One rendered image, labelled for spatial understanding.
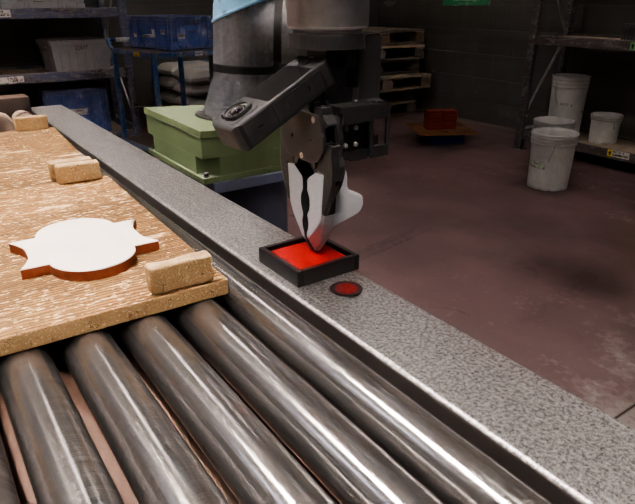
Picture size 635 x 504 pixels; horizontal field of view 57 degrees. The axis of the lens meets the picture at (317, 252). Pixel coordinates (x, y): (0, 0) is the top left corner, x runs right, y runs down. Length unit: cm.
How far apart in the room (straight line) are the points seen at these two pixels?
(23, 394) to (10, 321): 8
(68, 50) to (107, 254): 459
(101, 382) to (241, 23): 81
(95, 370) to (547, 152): 379
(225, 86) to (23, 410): 82
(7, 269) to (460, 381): 43
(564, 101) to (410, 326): 469
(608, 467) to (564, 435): 3
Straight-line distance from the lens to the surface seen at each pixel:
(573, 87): 513
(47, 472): 40
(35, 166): 100
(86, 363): 49
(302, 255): 60
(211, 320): 51
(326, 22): 53
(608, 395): 215
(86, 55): 520
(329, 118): 54
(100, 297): 54
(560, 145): 409
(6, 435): 51
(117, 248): 61
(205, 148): 105
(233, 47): 115
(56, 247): 63
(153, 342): 50
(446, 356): 48
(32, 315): 53
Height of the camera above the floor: 117
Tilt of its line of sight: 24 degrees down
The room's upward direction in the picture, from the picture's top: straight up
